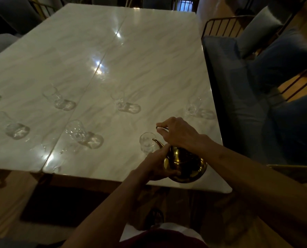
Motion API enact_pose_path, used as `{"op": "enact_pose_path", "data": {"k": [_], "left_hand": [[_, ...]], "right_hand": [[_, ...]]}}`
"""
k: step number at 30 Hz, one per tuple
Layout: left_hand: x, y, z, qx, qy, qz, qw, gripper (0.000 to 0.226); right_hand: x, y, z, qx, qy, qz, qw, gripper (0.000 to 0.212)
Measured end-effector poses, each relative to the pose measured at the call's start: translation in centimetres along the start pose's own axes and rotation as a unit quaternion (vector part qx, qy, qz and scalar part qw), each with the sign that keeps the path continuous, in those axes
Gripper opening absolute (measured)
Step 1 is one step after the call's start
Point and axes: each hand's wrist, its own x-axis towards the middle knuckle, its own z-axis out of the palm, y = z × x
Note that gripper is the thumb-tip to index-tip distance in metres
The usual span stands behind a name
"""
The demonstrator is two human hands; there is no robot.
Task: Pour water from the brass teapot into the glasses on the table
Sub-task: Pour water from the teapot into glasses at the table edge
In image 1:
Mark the large dark blue cushion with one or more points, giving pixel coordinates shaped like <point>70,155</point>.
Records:
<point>295,131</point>

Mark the person's right forearm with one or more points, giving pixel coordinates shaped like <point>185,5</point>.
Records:
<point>259,188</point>

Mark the grey throw pillow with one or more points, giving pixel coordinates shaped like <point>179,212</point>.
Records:
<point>259,30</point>

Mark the grey upholstered chair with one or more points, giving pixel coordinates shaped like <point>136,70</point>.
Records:
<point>11,12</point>

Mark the person's left forearm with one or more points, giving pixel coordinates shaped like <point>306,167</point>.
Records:
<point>109,214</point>

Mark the person's left hand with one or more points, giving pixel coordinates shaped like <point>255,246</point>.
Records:
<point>152,167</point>

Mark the person's right thumb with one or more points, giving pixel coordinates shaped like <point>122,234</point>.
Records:
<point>167,138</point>

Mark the blue throw pillow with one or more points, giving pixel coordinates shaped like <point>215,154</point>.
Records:
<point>282,56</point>

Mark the gold metal teapot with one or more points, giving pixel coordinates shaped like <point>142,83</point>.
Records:
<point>187,165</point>

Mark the person's left thumb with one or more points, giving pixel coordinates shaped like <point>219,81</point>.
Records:
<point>172,173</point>

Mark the blue bench seat cushion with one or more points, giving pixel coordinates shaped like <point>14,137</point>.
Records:
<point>233,100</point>

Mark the rows of clear tea glasses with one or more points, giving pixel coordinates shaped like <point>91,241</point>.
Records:
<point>83,134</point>

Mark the person's right hand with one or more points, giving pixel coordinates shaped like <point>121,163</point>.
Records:
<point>181,135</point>

